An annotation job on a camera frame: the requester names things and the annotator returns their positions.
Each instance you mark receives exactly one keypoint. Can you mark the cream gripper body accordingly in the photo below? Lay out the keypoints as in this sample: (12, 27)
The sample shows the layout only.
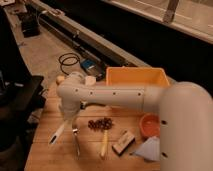
(72, 122)

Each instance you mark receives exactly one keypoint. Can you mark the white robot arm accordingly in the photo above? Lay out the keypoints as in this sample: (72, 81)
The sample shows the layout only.
(185, 110)

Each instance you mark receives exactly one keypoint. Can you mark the red bowl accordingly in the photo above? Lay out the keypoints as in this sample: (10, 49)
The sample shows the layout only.
(149, 125)

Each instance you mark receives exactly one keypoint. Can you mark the metal fork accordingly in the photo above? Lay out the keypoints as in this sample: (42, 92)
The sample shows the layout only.
(75, 134)

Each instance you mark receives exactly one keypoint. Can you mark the bunch of dark grapes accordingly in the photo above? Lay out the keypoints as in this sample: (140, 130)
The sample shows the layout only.
(100, 124)

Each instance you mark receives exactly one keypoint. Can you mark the apple on green cup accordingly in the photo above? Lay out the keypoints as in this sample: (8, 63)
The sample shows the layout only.
(60, 79)

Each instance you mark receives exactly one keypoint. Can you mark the white cup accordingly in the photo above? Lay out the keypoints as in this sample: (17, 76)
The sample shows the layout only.
(90, 80)

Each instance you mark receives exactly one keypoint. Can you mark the blue power box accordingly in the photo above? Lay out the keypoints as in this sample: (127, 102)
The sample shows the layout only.
(92, 69)

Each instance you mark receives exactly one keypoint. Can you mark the wooden block eraser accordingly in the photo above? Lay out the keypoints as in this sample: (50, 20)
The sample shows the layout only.
(123, 143)

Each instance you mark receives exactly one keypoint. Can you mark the yellow plastic bin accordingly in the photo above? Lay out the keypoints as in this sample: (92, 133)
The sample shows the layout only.
(136, 76)

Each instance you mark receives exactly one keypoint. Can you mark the blue folded cloth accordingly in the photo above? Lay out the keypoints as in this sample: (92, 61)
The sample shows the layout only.
(149, 150)

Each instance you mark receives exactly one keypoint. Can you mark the black box on floor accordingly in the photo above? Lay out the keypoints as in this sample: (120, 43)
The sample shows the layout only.
(29, 25)

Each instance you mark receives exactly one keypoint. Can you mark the yellow handled knife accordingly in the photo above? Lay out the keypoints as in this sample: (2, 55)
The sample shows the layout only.
(104, 144)

